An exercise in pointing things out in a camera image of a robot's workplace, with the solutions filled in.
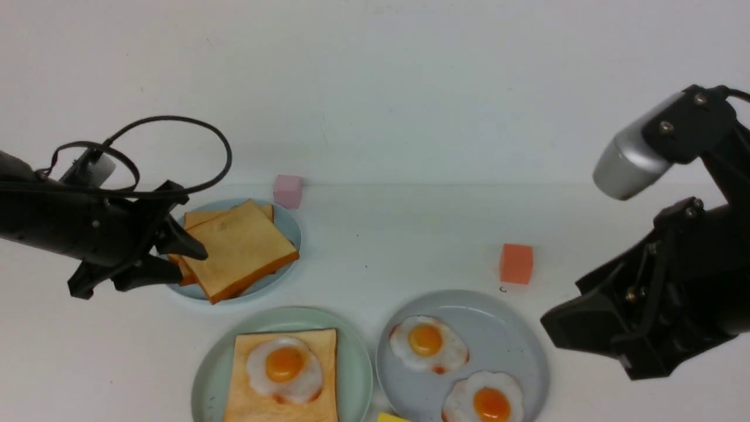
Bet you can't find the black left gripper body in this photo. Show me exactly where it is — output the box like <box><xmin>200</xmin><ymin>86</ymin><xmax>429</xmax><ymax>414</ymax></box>
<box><xmin>59</xmin><ymin>182</ymin><xmax>189</xmax><ymax>267</ymax></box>

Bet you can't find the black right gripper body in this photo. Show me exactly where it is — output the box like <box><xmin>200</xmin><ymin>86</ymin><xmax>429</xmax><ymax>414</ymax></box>
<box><xmin>540</xmin><ymin>197</ymin><xmax>749</xmax><ymax>381</ymax></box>

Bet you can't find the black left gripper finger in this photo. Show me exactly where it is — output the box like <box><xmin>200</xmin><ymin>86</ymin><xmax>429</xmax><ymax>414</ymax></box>
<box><xmin>157</xmin><ymin>216</ymin><xmax>209</xmax><ymax>261</ymax></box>
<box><xmin>67</xmin><ymin>256</ymin><xmax>183</xmax><ymax>300</ymax></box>

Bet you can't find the toast slice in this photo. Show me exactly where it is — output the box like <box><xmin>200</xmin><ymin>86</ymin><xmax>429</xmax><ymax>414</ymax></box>
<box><xmin>223</xmin><ymin>328</ymin><xmax>339</xmax><ymax>421</ymax></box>
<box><xmin>183</xmin><ymin>204</ymin><xmax>274</xmax><ymax>230</ymax></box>
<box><xmin>182</xmin><ymin>199</ymin><xmax>301</xmax><ymax>305</ymax></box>
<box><xmin>167</xmin><ymin>254</ymin><xmax>197</xmax><ymax>287</ymax></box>

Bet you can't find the fried egg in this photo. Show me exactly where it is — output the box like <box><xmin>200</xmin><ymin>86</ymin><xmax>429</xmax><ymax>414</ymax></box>
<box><xmin>246</xmin><ymin>336</ymin><xmax>324</xmax><ymax>405</ymax></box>
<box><xmin>441</xmin><ymin>371</ymin><xmax>524</xmax><ymax>421</ymax></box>
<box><xmin>388</xmin><ymin>315</ymin><xmax>471</xmax><ymax>375</ymax></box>

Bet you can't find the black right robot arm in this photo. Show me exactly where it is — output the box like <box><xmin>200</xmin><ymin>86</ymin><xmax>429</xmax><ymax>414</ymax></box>
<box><xmin>540</xmin><ymin>85</ymin><xmax>749</xmax><ymax>381</ymax></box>

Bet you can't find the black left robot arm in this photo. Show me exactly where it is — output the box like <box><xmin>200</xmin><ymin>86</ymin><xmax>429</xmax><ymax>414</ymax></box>
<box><xmin>1</xmin><ymin>153</ymin><xmax>209</xmax><ymax>300</ymax></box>

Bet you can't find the pink foam cube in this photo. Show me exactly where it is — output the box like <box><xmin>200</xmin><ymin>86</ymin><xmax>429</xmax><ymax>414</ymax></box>
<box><xmin>272</xmin><ymin>175</ymin><xmax>304</xmax><ymax>209</ymax></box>

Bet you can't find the mint green plate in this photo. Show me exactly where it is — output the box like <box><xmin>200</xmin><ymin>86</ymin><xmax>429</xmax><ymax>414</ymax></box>
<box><xmin>190</xmin><ymin>307</ymin><xmax>373</xmax><ymax>421</ymax></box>

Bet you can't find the orange foam cube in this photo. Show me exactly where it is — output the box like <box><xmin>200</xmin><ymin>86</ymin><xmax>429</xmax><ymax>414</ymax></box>
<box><xmin>499</xmin><ymin>243</ymin><xmax>534</xmax><ymax>285</ymax></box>

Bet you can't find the grey egg plate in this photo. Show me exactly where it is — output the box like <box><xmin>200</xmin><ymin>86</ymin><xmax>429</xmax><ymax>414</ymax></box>
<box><xmin>375</xmin><ymin>290</ymin><xmax>550</xmax><ymax>421</ymax></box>

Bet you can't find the yellow foam block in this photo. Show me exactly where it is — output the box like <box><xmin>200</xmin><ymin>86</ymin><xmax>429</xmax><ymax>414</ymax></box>
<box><xmin>377</xmin><ymin>413</ymin><xmax>409</xmax><ymax>422</ymax></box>

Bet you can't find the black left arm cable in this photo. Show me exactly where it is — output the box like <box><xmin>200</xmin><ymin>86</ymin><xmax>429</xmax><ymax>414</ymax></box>
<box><xmin>35</xmin><ymin>115</ymin><xmax>233</xmax><ymax>197</ymax></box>

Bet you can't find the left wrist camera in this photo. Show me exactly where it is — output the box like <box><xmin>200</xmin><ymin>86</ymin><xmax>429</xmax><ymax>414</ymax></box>
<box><xmin>59</xmin><ymin>149</ymin><xmax>116</xmax><ymax>189</ymax></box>

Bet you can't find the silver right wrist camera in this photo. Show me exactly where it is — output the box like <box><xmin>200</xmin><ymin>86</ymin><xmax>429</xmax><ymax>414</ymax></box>
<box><xmin>592</xmin><ymin>85</ymin><xmax>739</xmax><ymax>202</ymax></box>

